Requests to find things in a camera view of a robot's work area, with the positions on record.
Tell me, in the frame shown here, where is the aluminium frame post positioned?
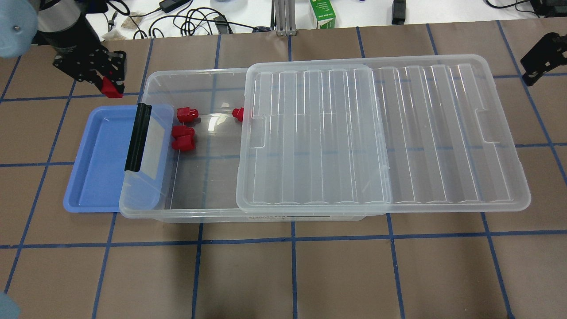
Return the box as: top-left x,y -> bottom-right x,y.
271,0 -> 296,36

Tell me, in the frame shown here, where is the black power adapter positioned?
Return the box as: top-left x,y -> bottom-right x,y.
159,0 -> 192,13

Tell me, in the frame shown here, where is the blue plastic tray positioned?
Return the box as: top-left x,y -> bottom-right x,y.
63,105 -> 137,213

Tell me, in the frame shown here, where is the black device on desk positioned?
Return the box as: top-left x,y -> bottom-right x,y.
391,0 -> 406,25

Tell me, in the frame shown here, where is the clear plastic storage box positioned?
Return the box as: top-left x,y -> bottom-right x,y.
119,62 -> 392,223

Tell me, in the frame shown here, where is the green white carton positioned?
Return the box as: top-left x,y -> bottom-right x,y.
309,0 -> 337,30

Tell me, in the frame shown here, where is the black cable bundle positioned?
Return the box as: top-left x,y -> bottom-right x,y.
84,0 -> 273,40

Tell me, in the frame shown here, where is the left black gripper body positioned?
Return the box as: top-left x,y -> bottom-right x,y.
40,18 -> 108,79

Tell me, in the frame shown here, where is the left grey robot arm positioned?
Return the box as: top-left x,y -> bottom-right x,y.
0,0 -> 126,98

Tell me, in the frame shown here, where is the red block box centre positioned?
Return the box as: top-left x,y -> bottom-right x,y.
232,107 -> 244,122

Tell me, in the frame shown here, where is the clear plastic box lid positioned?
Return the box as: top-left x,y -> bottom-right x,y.
236,54 -> 531,218

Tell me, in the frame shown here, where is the red block middle left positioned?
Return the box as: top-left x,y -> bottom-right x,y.
171,125 -> 195,139

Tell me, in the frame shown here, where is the black box latch handle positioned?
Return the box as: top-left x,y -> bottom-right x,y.
125,102 -> 152,172

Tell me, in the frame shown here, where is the red block from tray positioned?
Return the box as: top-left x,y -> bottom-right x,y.
101,77 -> 125,98

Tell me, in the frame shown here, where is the red block lower left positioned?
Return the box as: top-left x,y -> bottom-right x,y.
171,135 -> 196,152

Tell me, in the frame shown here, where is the red block upper left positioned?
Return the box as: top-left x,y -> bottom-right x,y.
176,107 -> 200,123

